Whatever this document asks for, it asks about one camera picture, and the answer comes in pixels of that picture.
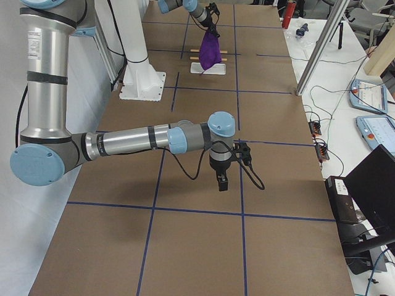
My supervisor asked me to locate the light wooden plank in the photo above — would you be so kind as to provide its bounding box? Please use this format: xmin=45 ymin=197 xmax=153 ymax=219
xmin=364 ymin=25 xmax=395 ymax=76

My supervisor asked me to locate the left orange black usb hub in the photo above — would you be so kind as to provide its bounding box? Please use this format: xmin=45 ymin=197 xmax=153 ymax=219
xmin=308 ymin=121 xmax=322 ymax=138

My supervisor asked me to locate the black mini tripod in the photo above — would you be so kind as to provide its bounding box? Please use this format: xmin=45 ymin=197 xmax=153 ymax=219
xmin=338 ymin=22 xmax=344 ymax=49

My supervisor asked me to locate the blue teach pendant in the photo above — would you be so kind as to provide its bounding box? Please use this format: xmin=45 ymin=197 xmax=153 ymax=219
xmin=349 ymin=79 xmax=388 ymax=114
xmin=355 ymin=115 xmax=395 ymax=155

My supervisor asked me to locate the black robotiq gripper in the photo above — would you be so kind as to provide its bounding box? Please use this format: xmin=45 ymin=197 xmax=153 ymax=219
xmin=209 ymin=152 xmax=231 ymax=191
xmin=199 ymin=3 xmax=220 ymax=38

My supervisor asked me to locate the red bottle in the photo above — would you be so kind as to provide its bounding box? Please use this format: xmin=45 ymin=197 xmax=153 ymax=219
xmin=281 ymin=0 xmax=297 ymax=29

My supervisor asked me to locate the right blue teach pendant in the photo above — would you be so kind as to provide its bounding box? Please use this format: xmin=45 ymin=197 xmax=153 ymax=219
xmin=355 ymin=115 xmax=395 ymax=155

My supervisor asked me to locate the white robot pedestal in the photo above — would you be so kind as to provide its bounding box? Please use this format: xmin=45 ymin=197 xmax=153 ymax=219
xmin=111 ymin=1 xmax=166 ymax=102

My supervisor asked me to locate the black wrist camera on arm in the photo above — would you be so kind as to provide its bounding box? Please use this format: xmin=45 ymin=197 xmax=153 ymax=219
xmin=233 ymin=142 xmax=252 ymax=166

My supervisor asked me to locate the black computer monitor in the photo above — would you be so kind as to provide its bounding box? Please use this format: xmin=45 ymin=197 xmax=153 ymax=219
xmin=344 ymin=144 xmax=394 ymax=234

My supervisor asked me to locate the grey office chair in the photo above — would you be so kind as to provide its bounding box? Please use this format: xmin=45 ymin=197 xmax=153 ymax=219
xmin=347 ymin=0 xmax=394 ymax=37

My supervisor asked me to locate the dark blue folded umbrella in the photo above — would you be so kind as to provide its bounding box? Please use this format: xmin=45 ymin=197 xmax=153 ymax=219
xmin=296 ymin=23 xmax=309 ymax=38

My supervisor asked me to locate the orange black usb hub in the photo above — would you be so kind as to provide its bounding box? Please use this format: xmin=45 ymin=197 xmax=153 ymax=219
xmin=315 ymin=142 xmax=330 ymax=163
xmin=308 ymin=121 xmax=322 ymax=138

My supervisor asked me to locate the aluminium frame post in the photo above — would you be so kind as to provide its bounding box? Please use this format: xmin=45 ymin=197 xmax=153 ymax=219
xmin=295 ymin=0 xmax=349 ymax=96

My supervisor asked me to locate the black mini pc box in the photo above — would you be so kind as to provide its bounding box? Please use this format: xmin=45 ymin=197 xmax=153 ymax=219
xmin=325 ymin=176 xmax=366 ymax=224

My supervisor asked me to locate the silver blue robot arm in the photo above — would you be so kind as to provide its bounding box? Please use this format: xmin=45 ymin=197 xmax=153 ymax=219
xmin=9 ymin=1 xmax=236 ymax=191
xmin=157 ymin=0 xmax=220 ymax=38

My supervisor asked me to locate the purple towel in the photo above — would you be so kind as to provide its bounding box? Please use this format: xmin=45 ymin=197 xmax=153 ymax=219
xmin=199 ymin=31 xmax=222 ymax=71

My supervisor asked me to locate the left blue teach pendant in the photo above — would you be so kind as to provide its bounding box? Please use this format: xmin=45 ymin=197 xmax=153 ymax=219
xmin=349 ymin=79 xmax=388 ymax=114

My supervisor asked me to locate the right orange black usb hub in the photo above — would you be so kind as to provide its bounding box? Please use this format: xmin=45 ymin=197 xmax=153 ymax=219
xmin=315 ymin=142 xmax=330 ymax=163

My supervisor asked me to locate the brown paper table cover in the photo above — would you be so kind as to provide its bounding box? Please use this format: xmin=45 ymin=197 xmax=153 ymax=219
xmin=30 ymin=4 xmax=354 ymax=295

